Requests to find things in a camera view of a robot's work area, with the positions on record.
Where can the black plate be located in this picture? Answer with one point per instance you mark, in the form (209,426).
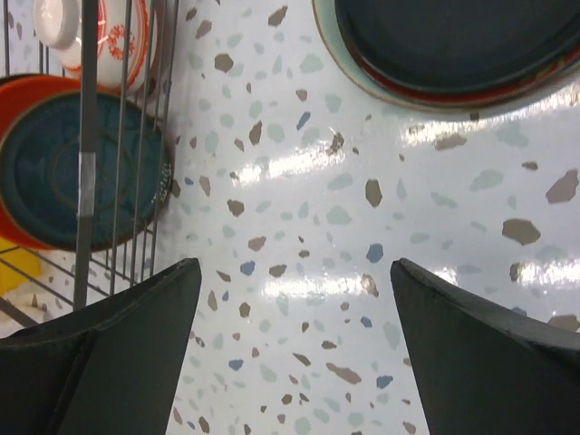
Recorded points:
(457,46)

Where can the red white patterned bowl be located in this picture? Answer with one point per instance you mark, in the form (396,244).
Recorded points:
(123,50)

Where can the orange red plate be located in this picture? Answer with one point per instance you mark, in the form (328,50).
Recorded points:
(19,94)

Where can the teal blue plate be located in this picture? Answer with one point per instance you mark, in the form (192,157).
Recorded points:
(40,163)

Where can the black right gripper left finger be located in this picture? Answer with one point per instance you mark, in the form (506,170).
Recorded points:
(110,368)

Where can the yellow plastic tray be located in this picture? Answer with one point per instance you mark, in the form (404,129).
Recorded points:
(17,260)

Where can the black wire dish rack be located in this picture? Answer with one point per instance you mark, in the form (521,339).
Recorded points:
(73,279)

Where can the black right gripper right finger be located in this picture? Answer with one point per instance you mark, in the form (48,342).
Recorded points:
(481,368)

